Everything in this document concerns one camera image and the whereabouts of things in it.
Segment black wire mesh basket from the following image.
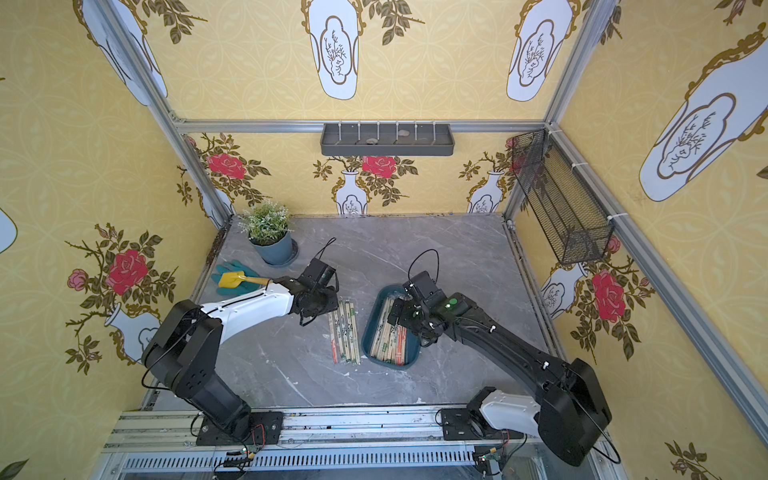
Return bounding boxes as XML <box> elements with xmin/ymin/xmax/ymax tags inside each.
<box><xmin>510</xmin><ymin>130</ymin><xmax>614</xmax><ymax>265</ymax></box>

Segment teal plastic storage box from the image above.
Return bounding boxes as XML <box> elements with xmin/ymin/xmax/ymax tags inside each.
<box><xmin>361</xmin><ymin>285</ymin><xmax>420</xmax><ymax>370</ymax></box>

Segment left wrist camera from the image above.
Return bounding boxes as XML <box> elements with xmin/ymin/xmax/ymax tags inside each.
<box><xmin>301</xmin><ymin>258</ymin><xmax>336</xmax><ymax>289</ymax></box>

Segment green garden glove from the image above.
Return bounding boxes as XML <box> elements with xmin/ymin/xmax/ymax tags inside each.
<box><xmin>210</xmin><ymin>259</ymin><xmax>263</xmax><ymax>297</ymax></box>

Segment aluminium front rail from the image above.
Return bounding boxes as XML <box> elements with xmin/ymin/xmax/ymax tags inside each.
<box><xmin>91</xmin><ymin>404</ymin><xmax>627</xmax><ymax>479</ymax></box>

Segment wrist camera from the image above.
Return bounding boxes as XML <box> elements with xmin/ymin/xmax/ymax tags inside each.
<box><xmin>301</xmin><ymin>258</ymin><xmax>336</xmax><ymax>289</ymax></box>
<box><xmin>403</xmin><ymin>271</ymin><xmax>447</xmax><ymax>308</ymax></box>

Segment green label chopsticks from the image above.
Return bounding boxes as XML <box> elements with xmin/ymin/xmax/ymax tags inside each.
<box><xmin>341</xmin><ymin>300</ymin><xmax>356</xmax><ymax>364</ymax></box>

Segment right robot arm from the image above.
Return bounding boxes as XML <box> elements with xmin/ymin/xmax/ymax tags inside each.
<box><xmin>387</xmin><ymin>293</ymin><xmax>612</xmax><ymax>466</ymax></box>

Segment grey wall shelf tray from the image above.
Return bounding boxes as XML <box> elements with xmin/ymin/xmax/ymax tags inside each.
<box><xmin>320</xmin><ymin>121</ymin><xmax>456</xmax><ymax>157</ymax></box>

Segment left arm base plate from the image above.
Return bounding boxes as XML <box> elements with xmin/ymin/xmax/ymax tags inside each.
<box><xmin>195</xmin><ymin>411</ymin><xmax>284</xmax><ymax>447</ymax></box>

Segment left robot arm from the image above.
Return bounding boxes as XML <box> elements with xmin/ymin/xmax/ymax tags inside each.
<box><xmin>141</xmin><ymin>277</ymin><xmax>339</xmax><ymax>440</ymax></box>

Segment potted green plant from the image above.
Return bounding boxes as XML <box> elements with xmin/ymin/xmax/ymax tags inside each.
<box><xmin>239</xmin><ymin>201</ymin><xmax>296</xmax><ymax>267</ymax></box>

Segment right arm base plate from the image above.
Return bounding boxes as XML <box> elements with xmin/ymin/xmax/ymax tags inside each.
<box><xmin>435</xmin><ymin>407</ymin><xmax>523</xmax><ymax>442</ymax></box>

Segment yellow hand trowel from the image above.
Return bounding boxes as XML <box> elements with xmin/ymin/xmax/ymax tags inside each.
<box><xmin>218</xmin><ymin>271</ymin><xmax>271</xmax><ymax>289</ymax></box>

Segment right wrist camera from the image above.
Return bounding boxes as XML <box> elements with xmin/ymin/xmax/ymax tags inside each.
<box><xmin>403</xmin><ymin>271</ymin><xmax>447</xmax><ymax>308</ymax></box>

